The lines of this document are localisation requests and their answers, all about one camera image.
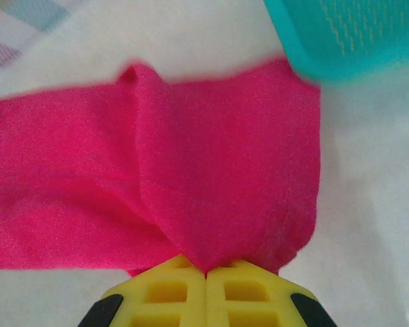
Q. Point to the red t-shirt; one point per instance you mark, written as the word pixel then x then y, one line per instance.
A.
pixel 191 163

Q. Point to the teal plastic basket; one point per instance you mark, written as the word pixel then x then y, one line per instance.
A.
pixel 354 37

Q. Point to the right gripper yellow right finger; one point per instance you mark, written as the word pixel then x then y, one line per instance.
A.
pixel 214 306

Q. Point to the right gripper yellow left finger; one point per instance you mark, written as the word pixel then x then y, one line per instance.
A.
pixel 194 306

